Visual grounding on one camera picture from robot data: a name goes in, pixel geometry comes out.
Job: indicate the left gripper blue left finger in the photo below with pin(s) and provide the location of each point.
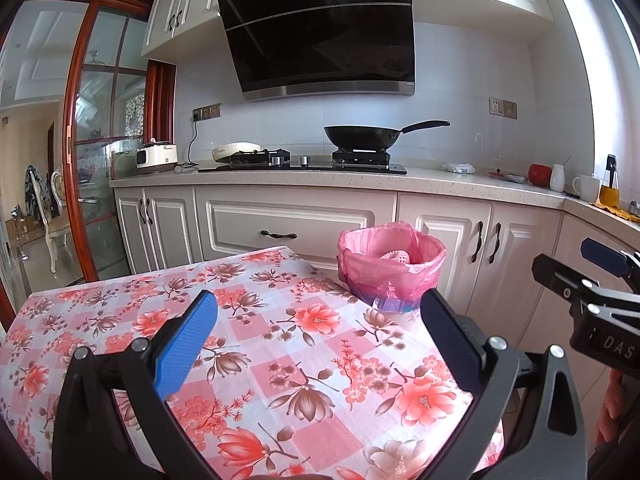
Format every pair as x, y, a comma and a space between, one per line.
175, 354

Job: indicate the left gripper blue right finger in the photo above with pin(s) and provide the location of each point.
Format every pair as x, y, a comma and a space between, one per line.
455, 340

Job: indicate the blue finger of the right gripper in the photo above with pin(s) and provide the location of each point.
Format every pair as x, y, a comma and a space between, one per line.
567, 283
612, 261

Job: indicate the tall pink foam fruit net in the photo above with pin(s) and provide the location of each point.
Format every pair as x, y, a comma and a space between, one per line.
397, 255

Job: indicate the lower kitchen cabinets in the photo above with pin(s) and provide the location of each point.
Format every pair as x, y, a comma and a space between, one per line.
491, 232

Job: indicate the pink-lined trash bin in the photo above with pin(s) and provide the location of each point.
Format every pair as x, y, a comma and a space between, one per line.
387, 285

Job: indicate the person's right hand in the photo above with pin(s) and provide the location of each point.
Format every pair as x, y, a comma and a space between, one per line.
609, 428

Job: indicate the oil bottle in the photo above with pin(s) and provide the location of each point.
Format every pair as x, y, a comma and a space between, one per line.
610, 187

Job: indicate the white mug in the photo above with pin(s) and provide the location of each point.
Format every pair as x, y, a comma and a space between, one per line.
587, 188

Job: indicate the white small jar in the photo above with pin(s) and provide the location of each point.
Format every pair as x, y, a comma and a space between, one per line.
557, 178

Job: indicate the red cup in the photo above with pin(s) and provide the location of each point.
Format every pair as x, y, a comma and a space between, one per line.
539, 175

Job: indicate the floral pink tablecloth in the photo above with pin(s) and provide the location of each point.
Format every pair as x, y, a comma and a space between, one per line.
297, 377

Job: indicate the white packet on counter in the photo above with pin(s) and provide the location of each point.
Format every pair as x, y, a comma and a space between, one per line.
459, 167

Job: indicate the white dining chair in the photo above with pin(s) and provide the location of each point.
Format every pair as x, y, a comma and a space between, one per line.
38, 204

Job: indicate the white rice cooker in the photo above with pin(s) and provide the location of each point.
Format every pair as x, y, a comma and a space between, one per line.
155, 157

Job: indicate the white electric griddle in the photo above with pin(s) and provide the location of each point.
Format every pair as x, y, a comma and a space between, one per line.
224, 152

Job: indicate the black gas stove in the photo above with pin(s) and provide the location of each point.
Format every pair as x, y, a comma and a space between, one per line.
357, 161

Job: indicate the black wok pan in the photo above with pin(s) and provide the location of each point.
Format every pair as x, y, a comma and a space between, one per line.
373, 139

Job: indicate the wooden sliding glass door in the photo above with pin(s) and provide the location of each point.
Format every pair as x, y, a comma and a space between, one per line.
78, 100

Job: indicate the black range hood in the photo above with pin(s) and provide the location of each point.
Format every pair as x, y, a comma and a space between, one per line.
302, 47

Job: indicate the wall power outlet right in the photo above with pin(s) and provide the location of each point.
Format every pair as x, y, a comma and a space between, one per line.
503, 108

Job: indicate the wall power outlet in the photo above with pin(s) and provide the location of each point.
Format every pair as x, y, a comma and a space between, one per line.
503, 108
206, 112

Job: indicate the wall power outlet left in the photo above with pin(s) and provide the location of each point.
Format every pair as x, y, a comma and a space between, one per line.
206, 112

